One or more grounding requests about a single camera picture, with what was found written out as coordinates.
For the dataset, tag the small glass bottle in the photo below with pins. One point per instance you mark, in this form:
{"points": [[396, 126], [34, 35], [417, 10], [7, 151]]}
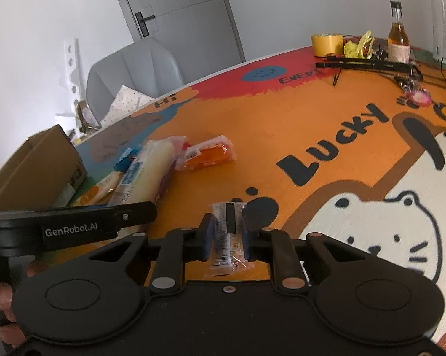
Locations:
{"points": [[398, 40]]}

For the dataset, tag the grey door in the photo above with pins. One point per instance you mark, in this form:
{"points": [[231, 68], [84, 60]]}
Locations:
{"points": [[193, 15]]}

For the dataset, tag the white plastic bottle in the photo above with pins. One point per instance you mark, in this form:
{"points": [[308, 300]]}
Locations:
{"points": [[439, 22]]}

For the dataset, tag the small blue snack packet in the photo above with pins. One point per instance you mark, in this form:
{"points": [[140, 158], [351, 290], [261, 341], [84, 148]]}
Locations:
{"points": [[125, 158]]}

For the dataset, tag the orange round-print snack packet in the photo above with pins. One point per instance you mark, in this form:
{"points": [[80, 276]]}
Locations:
{"points": [[97, 193]]}

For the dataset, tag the spotted white cushion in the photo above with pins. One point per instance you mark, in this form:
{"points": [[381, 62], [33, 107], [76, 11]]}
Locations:
{"points": [[126, 104]]}

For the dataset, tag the grey chair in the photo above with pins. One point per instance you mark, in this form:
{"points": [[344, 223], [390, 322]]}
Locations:
{"points": [[141, 66]]}

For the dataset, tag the yellow crumpled wrapper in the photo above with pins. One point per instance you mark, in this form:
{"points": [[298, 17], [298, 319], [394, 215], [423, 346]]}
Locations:
{"points": [[358, 47]]}

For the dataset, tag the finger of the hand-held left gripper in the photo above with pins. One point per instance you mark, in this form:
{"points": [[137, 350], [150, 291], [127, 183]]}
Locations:
{"points": [[137, 213]]}

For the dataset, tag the long white snack packet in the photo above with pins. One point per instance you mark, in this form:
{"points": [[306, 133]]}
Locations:
{"points": [[148, 170]]}

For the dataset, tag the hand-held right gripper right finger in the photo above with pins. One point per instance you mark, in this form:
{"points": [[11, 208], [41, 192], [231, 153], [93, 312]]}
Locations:
{"points": [[247, 237]]}

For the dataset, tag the white foam board with holes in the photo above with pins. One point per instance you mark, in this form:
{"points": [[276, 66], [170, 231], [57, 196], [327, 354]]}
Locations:
{"points": [[70, 59]]}

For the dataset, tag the clear barcode snack packet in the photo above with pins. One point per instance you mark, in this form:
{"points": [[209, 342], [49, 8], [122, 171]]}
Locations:
{"points": [[226, 252]]}

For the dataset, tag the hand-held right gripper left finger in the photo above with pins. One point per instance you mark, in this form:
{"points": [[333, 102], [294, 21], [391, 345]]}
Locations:
{"points": [[206, 237]]}

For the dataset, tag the yellow tape roll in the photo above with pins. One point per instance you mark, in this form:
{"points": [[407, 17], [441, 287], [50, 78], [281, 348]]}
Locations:
{"points": [[326, 44]]}

